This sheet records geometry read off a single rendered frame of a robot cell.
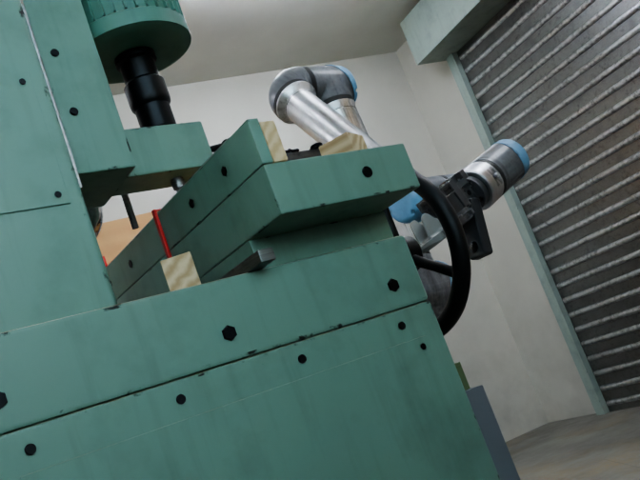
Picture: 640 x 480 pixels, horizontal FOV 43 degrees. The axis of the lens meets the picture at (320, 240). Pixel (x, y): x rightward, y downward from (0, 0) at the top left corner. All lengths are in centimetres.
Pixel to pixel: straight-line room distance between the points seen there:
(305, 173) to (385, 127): 464
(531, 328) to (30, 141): 459
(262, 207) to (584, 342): 419
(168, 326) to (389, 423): 28
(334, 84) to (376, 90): 352
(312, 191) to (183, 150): 30
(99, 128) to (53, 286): 24
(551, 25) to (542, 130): 59
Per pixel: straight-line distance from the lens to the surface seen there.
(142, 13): 119
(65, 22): 116
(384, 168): 99
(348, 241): 102
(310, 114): 196
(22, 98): 103
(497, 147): 172
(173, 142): 116
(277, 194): 89
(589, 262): 482
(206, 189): 101
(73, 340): 82
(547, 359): 535
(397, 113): 565
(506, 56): 499
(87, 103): 110
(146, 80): 120
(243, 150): 93
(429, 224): 152
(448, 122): 553
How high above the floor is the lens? 64
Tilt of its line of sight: 10 degrees up
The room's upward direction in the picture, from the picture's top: 21 degrees counter-clockwise
